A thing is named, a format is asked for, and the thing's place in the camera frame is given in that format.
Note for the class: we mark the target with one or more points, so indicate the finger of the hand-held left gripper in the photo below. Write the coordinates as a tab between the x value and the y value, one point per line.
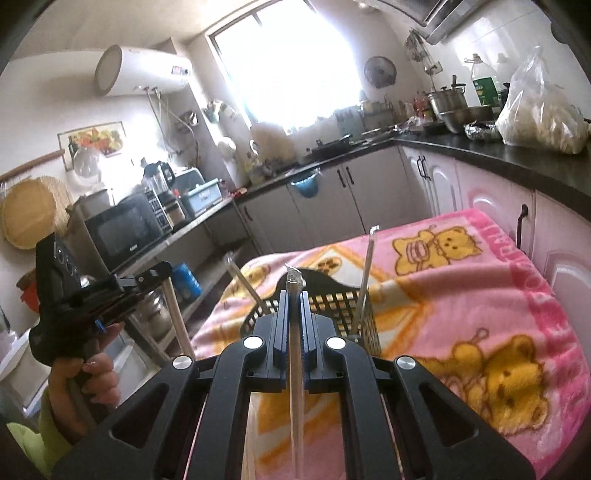
135	289
147	273

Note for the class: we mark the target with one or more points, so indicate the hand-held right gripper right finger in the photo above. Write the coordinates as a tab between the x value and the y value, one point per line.
307	333

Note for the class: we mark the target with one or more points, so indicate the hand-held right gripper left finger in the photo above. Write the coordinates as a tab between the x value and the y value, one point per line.
280	333

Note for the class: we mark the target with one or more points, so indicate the black perforated utensil holder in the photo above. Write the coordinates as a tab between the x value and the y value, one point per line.
332	301

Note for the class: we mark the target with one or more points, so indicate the person's left forearm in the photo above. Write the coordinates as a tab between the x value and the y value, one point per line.
44	443

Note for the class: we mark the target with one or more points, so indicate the person's left hand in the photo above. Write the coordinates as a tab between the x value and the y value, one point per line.
87	383

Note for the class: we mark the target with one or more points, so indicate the blue plastic container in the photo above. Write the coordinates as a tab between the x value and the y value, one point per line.
187	280

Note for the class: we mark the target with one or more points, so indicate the black microwave oven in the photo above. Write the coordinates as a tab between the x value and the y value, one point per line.
122	230

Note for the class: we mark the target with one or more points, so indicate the round bamboo tray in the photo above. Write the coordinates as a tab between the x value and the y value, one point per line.
27	213

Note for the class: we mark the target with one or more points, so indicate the light blue box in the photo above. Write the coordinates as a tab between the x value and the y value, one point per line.
203	197

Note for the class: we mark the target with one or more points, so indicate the black blender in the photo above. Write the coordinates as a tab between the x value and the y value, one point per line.
157	179

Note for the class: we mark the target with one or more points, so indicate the clear glass lid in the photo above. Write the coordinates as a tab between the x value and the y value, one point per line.
88	164

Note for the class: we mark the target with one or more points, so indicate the blue plastic basin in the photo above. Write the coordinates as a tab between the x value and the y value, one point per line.
306	185

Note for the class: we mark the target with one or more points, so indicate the pink printed blanket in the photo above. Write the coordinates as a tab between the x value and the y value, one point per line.
461	295

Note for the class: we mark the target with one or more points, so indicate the white plastic bag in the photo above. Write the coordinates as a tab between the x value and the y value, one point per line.
273	142

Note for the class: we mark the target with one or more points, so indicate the black frying pan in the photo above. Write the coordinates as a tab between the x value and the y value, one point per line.
331	145

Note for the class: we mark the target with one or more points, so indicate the white water heater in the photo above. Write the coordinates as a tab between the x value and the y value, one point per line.
138	69

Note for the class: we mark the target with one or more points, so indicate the kitchen window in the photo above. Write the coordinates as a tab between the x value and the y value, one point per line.
286	64

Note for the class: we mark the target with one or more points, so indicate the foil wrapped package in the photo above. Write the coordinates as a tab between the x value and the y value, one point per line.
481	131

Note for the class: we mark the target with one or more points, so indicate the steel bowl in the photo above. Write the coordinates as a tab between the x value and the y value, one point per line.
466	118

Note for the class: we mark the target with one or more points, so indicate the steel pot with lid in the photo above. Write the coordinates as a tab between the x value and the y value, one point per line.
446	101

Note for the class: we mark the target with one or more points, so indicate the clear oil bottle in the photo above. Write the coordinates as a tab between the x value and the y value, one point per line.
485	84

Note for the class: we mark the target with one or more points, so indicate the clear plastic food bag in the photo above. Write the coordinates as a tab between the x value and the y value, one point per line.
540	115

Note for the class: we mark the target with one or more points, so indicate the steel range hood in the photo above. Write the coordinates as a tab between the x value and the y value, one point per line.
443	18

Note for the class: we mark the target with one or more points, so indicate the fruit wall poster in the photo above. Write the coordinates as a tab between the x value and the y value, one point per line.
99	138

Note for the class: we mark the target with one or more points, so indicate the round wall fan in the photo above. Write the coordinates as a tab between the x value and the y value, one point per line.
379	72

